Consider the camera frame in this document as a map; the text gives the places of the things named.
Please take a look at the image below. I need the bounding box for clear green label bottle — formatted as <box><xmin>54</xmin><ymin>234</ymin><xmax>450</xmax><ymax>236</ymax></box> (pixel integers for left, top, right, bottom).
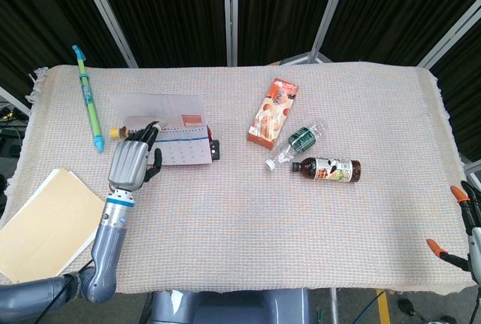
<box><xmin>264</xmin><ymin>118</ymin><xmax>327</xmax><ymax>171</ymax></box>

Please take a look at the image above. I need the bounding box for dark tea bottle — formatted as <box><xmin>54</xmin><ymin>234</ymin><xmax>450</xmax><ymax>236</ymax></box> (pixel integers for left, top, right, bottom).
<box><xmin>291</xmin><ymin>156</ymin><xmax>362</xmax><ymax>186</ymax></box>

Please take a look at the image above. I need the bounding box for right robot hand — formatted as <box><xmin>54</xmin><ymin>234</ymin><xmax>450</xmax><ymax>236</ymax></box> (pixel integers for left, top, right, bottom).
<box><xmin>426</xmin><ymin>180</ymin><xmax>481</xmax><ymax>283</ymax></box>

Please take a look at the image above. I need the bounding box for manila folder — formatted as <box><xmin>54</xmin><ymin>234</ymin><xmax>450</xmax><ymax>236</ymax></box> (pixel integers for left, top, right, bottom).
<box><xmin>0</xmin><ymin>168</ymin><xmax>107</xmax><ymax>285</ymax></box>

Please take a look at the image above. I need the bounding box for grey robot torso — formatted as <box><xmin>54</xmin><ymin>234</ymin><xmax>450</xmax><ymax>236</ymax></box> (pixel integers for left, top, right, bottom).
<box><xmin>140</xmin><ymin>288</ymin><xmax>312</xmax><ymax>324</ymax></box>

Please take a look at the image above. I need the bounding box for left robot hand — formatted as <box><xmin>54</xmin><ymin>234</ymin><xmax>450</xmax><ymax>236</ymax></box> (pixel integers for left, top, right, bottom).
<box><xmin>107</xmin><ymin>120</ymin><xmax>163</xmax><ymax>192</ymax></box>

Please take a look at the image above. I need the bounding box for desk calendar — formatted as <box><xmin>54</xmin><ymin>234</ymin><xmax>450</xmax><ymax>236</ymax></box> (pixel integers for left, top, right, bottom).
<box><xmin>107</xmin><ymin>92</ymin><xmax>212</xmax><ymax>167</ymax></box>

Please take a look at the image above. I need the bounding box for green blue water gun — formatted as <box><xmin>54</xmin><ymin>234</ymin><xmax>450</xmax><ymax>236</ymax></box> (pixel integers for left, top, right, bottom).
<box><xmin>71</xmin><ymin>44</ymin><xmax>106</xmax><ymax>153</ymax></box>

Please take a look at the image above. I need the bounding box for orange snack box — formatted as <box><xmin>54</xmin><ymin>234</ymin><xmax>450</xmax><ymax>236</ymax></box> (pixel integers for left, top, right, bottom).
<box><xmin>247</xmin><ymin>77</ymin><xmax>301</xmax><ymax>151</ymax></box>

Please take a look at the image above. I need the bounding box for woven beige tablecloth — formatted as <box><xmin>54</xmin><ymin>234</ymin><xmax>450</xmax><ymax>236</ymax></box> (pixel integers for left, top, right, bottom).
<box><xmin>0</xmin><ymin>61</ymin><xmax>476</xmax><ymax>297</ymax></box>

